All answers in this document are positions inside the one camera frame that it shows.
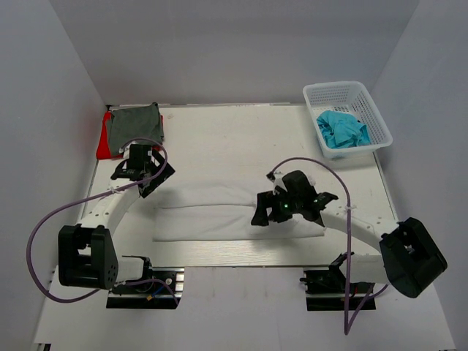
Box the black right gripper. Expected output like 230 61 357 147
252 188 302 227

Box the white t shirt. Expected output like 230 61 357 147
152 180 325 242

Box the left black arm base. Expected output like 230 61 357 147
106 268 184 310

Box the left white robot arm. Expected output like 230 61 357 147
58 144 175 292

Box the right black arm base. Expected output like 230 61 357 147
300 269 376 312

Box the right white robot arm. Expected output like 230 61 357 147
251 170 448 298

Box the folded red t shirt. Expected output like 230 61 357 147
95 110 164 161

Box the folded grey t shirt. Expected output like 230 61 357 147
106 102 164 158

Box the teal crumpled t shirt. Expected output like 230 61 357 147
317 110 371 149

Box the white plastic basket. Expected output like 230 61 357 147
303 81 393 159

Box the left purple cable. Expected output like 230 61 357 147
26 137 180 306

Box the purple cable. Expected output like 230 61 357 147
266 156 388 336
26 137 180 306

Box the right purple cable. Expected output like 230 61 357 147
266 156 388 336

